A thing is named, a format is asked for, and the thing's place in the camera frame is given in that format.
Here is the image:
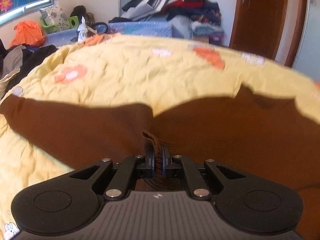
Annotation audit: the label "blue storage box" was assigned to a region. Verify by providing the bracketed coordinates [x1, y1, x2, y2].
[107, 21, 173, 37]

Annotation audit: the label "green plastic basket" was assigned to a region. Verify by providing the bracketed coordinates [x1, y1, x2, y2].
[40, 16, 79, 34]

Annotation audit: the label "brown wooden door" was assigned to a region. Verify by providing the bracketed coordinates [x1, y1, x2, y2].
[229, 0, 308, 67]

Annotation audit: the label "orange plastic bag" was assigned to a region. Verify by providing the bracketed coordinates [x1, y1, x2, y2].
[9, 21, 46, 48]

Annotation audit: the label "white wardrobe door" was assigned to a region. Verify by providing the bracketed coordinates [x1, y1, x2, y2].
[293, 0, 320, 81]

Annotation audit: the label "yellow floral bed sheet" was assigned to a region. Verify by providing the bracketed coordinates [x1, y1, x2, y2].
[1, 35, 319, 239]

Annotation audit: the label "grey patterned pillow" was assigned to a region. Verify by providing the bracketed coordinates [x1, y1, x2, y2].
[39, 2, 68, 25]

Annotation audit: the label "brown knitted garment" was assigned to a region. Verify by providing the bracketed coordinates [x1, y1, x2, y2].
[1, 86, 319, 239]

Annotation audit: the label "dark clothes on left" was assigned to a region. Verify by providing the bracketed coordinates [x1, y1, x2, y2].
[1, 41, 57, 98]

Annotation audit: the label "pile of dark clothes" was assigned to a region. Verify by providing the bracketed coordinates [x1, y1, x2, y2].
[109, 0, 225, 45]

